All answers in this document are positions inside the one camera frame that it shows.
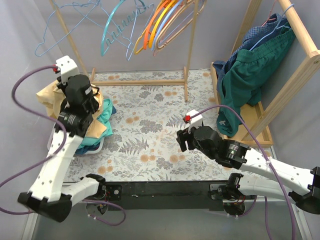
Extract teal green shirt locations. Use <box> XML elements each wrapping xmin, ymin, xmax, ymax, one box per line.
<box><xmin>76</xmin><ymin>98</ymin><xmax>117</xmax><ymax>153</ymax></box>

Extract beige garment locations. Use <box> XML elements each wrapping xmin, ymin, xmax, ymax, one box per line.
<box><xmin>36</xmin><ymin>80</ymin><xmax>107</xmax><ymax>139</ymax></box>

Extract light blue wire hanger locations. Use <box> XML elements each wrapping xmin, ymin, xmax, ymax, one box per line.
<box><xmin>79</xmin><ymin>0</ymin><xmax>131</xmax><ymax>49</ymax></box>
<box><xmin>125</xmin><ymin>0</ymin><xmax>156</xmax><ymax>61</ymax></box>
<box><xmin>34</xmin><ymin>0</ymin><xmax>101</xmax><ymax>57</ymax></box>

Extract beige plastic hanger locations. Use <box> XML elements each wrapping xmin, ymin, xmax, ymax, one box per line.
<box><xmin>151</xmin><ymin>0</ymin><xmax>196</xmax><ymax>57</ymax></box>

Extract teal plastic hanger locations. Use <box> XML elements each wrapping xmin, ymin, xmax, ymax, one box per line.
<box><xmin>100</xmin><ymin>0</ymin><xmax>149</xmax><ymax>60</ymax></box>

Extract navy blue t shirt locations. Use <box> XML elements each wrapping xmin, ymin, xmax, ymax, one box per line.
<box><xmin>75</xmin><ymin>146</ymin><xmax>100</xmax><ymax>155</ymax></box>

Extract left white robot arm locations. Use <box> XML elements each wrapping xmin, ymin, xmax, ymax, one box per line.
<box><xmin>17</xmin><ymin>74</ymin><xmax>107</xmax><ymax>223</ymax></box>

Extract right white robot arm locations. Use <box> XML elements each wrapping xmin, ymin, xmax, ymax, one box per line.
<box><xmin>176</xmin><ymin>126</ymin><xmax>320</xmax><ymax>215</ymax></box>

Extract wooden clothes rack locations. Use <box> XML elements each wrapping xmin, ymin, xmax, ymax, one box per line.
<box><xmin>48</xmin><ymin>0</ymin><xmax>201</xmax><ymax>103</ymax></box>
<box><xmin>210</xmin><ymin>0</ymin><xmax>320</xmax><ymax>148</ymax></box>

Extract floral table cloth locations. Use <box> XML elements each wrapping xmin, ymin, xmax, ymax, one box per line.
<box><xmin>64</xmin><ymin>69</ymin><xmax>271</xmax><ymax>183</ymax></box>

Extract white plastic laundry basket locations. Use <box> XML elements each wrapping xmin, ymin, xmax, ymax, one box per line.
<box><xmin>74</xmin><ymin>94</ymin><xmax>111</xmax><ymax>156</ymax></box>

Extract right wooden clothes rack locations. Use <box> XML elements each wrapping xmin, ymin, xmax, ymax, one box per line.
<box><xmin>210</xmin><ymin>0</ymin><xmax>320</xmax><ymax>148</ymax></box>

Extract dark green shorts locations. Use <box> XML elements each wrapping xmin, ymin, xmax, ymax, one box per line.
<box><xmin>216</xmin><ymin>27</ymin><xmax>296</xmax><ymax>137</ymax></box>

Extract blue checkered shorts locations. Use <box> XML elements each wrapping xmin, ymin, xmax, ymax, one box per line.
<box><xmin>212</xmin><ymin>13</ymin><xmax>291</xmax><ymax>91</ymax></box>

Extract orange plastic hangers bunch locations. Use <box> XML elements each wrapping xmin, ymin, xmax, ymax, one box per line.
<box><xmin>134</xmin><ymin>0</ymin><xmax>178</xmax><ymax>55</ymax></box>

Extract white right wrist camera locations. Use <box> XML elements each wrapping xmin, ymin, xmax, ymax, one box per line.
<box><xmin>183</xmin><ymin>109</ymin><xmax>203</xmax><ymax>134</ymax></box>

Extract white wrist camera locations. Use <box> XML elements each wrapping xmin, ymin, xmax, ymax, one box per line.
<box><xmin>183</xmin><ymin>109</ymin><xmax>203</xmax><ymax>134</ymax></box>
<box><xmin>56</xmin><ymin>55</ymin><xmax>80</xmax><ymax>85</ymax></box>

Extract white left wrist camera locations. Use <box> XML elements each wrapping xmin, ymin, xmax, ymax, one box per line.
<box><xmin>56</xmin><ymin>55</ymin><xmax>80</xmax><ymax>85</ymax></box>

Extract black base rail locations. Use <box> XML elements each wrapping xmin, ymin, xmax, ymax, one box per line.
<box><xmin>84</xmin><ymin>179</ymin><xmax>258</xmax><ymax>213</ymax></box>

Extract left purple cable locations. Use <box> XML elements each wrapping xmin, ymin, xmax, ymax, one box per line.
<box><xmin>0</xmin><ymin>64</ymin><xmax>68</xmax><ymax>215</ymax></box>

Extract purple cable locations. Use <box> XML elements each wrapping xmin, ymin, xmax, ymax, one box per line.
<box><xmin>192</xmin><ymin>104</ymin><xmax>298</xmax><ymax>240</ymax></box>
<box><xmin>0</xmin><ymin>64</ymin><xmax>68</xmax><ymax>215</ymax></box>

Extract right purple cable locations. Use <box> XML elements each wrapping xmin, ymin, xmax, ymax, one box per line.
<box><xmin>192</xmin><ymin>104</ymin><xmax>298</xmax><ymax>240</ymax></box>

